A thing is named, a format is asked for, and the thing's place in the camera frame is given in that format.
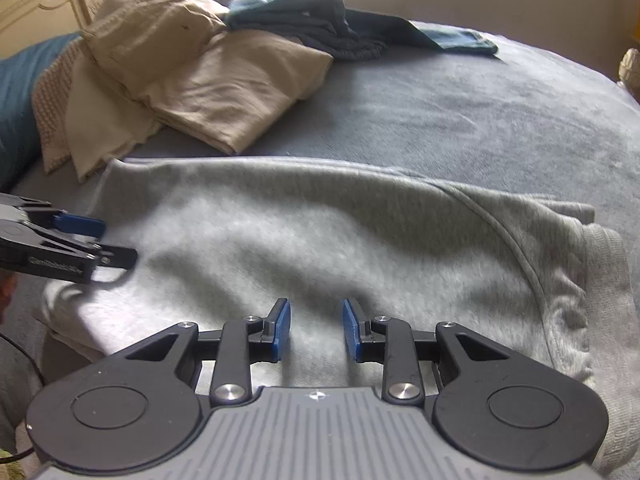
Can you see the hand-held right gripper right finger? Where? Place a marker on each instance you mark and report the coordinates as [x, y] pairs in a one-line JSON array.
[[350, 330]]

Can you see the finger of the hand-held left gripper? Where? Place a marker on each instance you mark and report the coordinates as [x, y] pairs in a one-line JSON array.
[[80, 225], [120, 258]]

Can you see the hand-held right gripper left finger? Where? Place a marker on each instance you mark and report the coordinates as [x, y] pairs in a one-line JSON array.
[[282, 330]]

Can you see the grey sweatshirt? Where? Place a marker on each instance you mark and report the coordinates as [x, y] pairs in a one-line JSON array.
[[300, 235]]

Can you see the cream garment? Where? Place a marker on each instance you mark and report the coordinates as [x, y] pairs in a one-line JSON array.
[[100, 130]]

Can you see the checked cloth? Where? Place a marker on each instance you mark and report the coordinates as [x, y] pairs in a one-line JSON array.
[[52, 105]]

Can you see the teal blue pillow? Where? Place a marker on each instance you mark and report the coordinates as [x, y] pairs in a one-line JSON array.
[[15, 95]]

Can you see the light tan folded garment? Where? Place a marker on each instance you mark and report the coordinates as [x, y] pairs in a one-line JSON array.
[[240, 90]]

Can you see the dark navy elastic pants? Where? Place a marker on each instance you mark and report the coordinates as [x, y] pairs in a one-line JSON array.
[[355, 47]]

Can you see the blue jeans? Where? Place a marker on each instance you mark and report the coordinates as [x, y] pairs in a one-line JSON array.
[[300, 5]]

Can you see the white bedpost finial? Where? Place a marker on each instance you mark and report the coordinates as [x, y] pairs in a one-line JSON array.
[[631, 67]]

